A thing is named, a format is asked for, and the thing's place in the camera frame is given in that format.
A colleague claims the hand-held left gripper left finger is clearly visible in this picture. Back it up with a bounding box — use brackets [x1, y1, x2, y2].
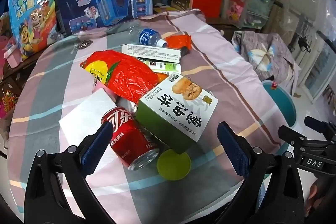
[24, 123, 114, 224]

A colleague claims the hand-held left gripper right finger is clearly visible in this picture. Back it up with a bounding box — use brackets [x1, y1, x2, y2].
[217, 122, 306, 224]

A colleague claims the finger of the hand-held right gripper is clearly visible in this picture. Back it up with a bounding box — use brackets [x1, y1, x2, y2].
[304, 116, 336, 137]
[278, 125, 329, 149]

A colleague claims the red soda can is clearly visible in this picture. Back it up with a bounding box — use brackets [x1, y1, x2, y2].
[101, 106, 160, 170]

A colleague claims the teal plastic bin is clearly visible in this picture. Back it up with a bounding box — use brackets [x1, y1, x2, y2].
[261, 80, 298, 147]

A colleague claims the white jar green label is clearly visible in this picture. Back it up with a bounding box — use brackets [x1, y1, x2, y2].
[136, 57, 182, 75]

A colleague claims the orange snack packet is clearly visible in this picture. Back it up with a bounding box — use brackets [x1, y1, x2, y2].
[165, 34, 192, 51]

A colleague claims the clear plastic bottle blue label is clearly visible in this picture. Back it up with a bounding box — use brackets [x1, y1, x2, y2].
[115, 24, 168, 47]

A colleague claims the person's right hand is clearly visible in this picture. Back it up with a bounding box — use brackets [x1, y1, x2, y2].
[306, 177, 332, 215]

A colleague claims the white paper napkin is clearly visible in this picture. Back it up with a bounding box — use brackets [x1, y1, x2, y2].
[59, 88, 124, 169]

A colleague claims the green round lid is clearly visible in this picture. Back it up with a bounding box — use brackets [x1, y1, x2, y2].
[157, 149, 192, 181]

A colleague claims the green white food box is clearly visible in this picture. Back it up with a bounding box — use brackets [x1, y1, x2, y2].
[136, 73, 219, 155]

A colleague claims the red crumpled plastic bag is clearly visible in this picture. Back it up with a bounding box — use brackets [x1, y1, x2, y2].
[79, 50, 164, 105]

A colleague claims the pink grey striped blanket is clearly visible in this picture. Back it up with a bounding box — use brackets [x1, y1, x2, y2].
[7, 10, 285, 224]

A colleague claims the grey garment with bow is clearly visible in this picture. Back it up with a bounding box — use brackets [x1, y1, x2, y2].
[232, 30, 302, 93]

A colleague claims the black power adapter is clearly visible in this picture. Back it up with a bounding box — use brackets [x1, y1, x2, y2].
[297, 35, 313, 53]

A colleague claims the colourful pompom decoration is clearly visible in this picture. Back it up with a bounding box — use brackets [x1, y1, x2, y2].
[0, 90, 19, 121]

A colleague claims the long white green carton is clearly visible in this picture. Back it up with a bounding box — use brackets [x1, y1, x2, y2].
[121, 43, 184, 63]

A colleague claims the pink gift box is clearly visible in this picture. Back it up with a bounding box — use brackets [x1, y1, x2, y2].
[3, 38, 24, 69]

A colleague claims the cartoon dog printed bag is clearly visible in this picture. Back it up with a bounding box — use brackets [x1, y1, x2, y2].
[8, 0, 59, 60]

